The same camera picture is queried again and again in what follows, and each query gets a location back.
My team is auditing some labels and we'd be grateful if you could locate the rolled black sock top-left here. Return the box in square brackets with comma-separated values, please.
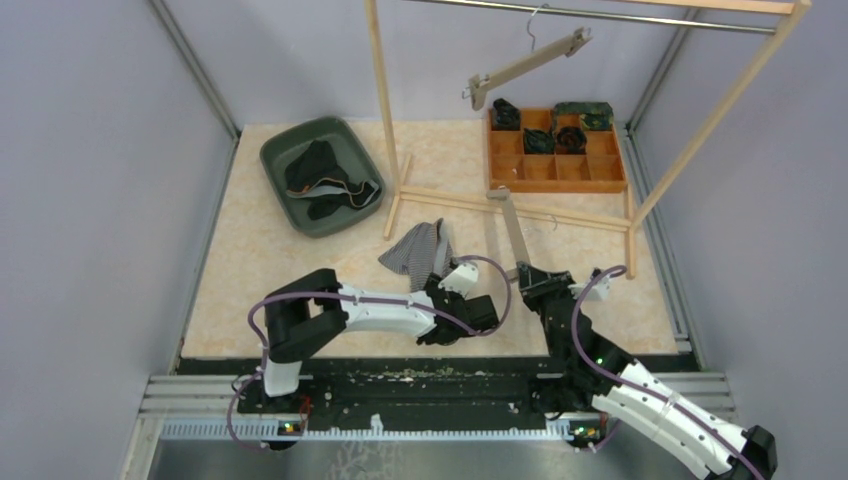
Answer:
[491, 98, 521, 131]

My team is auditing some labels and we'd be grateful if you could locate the wooden compartment tray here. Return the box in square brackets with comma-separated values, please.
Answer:
[485, 108, 627, 194]

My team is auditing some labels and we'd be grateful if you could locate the grey striped underwear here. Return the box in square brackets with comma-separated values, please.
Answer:
[378, 218, 454, 292]

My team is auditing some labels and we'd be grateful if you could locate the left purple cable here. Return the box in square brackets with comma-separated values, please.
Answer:
[225, 254, 513, 454]

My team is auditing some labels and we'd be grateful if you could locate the wooden clip hanger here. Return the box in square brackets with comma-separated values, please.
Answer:
[485, 187, 557, 283]
[461, 3, 592, 111]

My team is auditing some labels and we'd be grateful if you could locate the black underwear orange trim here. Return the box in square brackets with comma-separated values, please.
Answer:
[284, 140, 381, 221]

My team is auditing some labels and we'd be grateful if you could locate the folded green camouflage cloth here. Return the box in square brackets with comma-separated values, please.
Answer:
[553, 101, 614, 131]

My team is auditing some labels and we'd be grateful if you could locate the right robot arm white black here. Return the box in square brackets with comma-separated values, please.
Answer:
[517, 262, 778, 479]

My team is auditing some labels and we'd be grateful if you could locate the rolled dark sock middle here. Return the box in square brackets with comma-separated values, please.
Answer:
[523, 128, 556, 155]

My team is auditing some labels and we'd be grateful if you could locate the metal hanging rod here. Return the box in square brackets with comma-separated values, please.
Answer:
[413, 0, 777, 35]

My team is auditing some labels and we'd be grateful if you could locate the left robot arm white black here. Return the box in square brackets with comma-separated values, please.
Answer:
[248, 263, 503, 414]

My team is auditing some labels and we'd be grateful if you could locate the green plastic basin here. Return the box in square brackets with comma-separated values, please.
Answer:
[259, 116, 386, 238]

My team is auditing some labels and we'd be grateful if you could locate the wooden clothes rack frame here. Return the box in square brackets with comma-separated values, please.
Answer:
[364, 1, 812, 278]

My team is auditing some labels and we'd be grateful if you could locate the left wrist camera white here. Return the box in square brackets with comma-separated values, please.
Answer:
[438, 262, 479, 298]

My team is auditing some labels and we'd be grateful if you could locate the rolled black red sock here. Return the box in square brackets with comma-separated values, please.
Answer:
[554, 126, 588, 155]

